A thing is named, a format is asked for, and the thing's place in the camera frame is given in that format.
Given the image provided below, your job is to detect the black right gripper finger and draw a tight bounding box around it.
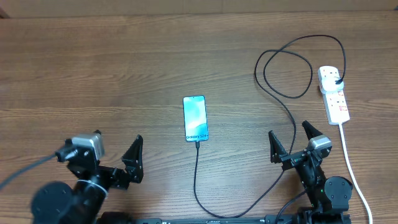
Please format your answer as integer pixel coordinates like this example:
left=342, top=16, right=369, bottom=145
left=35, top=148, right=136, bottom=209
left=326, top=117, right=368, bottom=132
left=268, top=131, right=287, bottom=164
left=302, top=120, right=323, bottom=140

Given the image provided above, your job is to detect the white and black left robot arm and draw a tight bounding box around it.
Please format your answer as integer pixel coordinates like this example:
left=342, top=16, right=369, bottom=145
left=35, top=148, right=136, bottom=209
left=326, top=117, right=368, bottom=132
left=31, top=130, right=144, bottom=224

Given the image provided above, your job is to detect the white charger plug adapter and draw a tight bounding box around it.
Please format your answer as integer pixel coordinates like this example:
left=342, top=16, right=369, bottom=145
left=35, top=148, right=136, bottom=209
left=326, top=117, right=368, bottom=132
left=318, top=70, right=344, bottom=94

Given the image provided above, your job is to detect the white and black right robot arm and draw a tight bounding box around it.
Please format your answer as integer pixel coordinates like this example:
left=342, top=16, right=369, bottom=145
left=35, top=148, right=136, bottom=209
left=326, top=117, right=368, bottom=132
left=264, top=121, right=353, bottom=223

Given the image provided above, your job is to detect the Samsung Galaxy smartphone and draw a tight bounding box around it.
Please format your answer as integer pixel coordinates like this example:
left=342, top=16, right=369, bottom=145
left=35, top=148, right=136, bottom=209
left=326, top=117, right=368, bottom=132
left=183, top=95, right=209, bottom=142

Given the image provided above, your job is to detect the white power strip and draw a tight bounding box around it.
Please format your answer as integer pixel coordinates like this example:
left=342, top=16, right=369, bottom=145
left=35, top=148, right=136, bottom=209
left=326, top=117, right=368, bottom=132
left=317, top=66, right=350, bottom=125

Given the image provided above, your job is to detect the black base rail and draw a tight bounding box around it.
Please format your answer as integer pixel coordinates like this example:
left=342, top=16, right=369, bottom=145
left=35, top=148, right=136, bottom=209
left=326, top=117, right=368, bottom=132
left=96, top=213, right=352, bottom=224

